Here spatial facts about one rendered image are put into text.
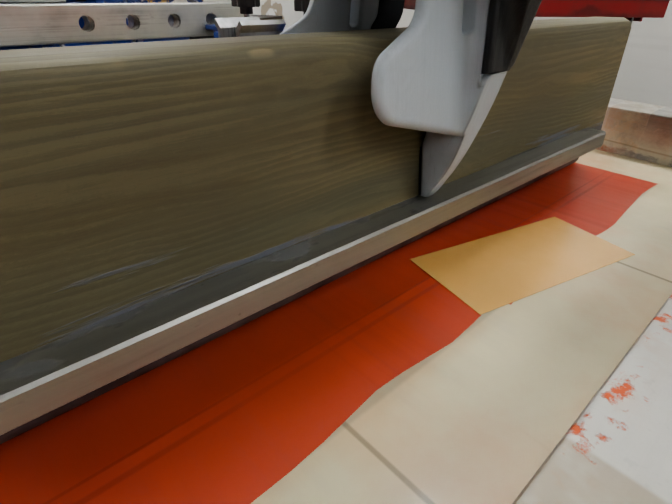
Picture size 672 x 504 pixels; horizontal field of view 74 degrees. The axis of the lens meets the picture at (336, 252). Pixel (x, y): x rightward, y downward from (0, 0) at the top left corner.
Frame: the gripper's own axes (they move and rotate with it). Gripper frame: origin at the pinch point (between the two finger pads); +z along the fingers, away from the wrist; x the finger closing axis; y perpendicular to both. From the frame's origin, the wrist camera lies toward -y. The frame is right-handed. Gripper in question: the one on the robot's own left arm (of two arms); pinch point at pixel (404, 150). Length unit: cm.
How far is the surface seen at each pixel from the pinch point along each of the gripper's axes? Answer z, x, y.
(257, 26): -1.8, -42.7, -20.5
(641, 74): 22, -44, -200
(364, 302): 5.0, 2.4, 4.7
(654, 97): 30, -37, -200
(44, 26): -1, -67, -1
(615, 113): 2.1, 0.8, -25.2
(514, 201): 5.1, 1.2, -9.8
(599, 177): 5.1, 3.1, -18.5
